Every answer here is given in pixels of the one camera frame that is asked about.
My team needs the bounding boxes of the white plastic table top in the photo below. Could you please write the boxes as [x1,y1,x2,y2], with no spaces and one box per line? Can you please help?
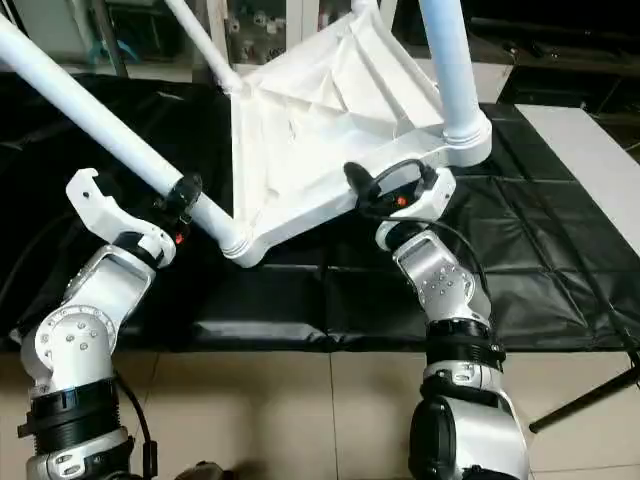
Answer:
[219,0,494,269]

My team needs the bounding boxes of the white plastic table leg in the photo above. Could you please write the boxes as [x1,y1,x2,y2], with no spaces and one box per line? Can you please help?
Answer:
[418,0,489,144]
[164,0,249,96]
[0,12,251,261]

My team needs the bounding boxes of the black work mat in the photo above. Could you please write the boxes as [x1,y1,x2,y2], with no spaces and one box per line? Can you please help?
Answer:
[0,69,640,354]

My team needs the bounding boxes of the grey pole stand blue brackets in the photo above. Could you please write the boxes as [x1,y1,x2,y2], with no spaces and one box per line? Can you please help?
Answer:
[84,0,141,81]

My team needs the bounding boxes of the black storage unit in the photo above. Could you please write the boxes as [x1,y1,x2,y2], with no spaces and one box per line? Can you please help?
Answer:
[107,9,169,66]

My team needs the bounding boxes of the white glass door cabinet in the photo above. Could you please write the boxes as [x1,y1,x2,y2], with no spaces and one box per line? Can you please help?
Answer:
[199,0,401,76]

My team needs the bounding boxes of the white flat board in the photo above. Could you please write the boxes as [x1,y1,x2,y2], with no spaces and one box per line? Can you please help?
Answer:
[514,102,640,254]

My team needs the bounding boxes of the black low desk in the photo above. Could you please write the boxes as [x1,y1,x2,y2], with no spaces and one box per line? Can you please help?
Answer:
[469,17,640,106]

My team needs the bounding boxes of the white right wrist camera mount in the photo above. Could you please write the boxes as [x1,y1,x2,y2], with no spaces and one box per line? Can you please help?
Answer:
[407,167,457,222]

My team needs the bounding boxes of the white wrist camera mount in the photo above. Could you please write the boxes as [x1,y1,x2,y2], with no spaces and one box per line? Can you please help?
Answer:
[407,167,457,222]
[66,168,177,269]

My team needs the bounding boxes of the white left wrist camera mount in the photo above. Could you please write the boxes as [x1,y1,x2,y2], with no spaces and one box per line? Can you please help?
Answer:
[66,168,177,269]

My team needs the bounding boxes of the black metal table frame leg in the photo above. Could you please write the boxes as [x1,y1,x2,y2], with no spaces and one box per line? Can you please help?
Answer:
[529,329,640,434]

